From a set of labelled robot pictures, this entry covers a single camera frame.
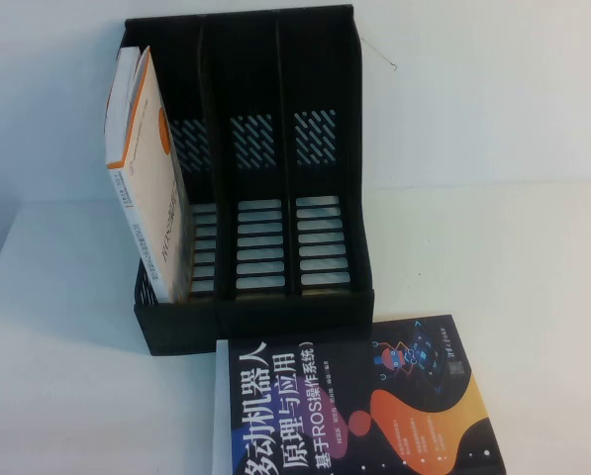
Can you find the white and orange book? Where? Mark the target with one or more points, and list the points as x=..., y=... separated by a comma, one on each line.
x=146, y=173

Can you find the black three-slot book stand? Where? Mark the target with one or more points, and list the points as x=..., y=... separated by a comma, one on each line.
x=255, y=64

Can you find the dark colourful robot book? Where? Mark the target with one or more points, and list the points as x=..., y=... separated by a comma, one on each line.
x=325, y=420

